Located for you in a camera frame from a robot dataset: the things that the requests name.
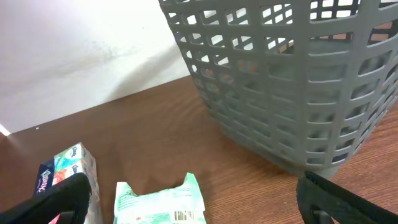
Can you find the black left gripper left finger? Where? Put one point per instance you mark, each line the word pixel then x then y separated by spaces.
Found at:
pixel 68 200

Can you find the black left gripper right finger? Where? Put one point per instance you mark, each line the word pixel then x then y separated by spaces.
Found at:
pixel 321 201

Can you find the Kleenex tissue multipack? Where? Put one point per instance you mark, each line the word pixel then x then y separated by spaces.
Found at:
pixel 75 159

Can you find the grey plastic basket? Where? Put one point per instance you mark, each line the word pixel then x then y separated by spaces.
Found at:
pixel 301 83

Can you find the mint green wipes packet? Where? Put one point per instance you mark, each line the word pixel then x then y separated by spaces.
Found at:
pixel 183 204

